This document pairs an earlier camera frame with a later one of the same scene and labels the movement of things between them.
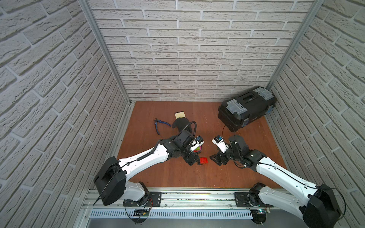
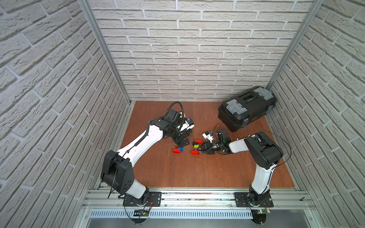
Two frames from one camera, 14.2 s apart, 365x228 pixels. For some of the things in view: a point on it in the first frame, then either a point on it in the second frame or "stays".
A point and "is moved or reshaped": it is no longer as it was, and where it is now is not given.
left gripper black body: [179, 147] → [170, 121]
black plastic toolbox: [236, 112] stays
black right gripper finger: [218, 161] → [204, 151]
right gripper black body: [229, 155] → [215, 147]
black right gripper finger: [215, 156] → [203, 147]
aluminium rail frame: [189, 208] stays
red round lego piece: [203, 160] is moved or reshaped
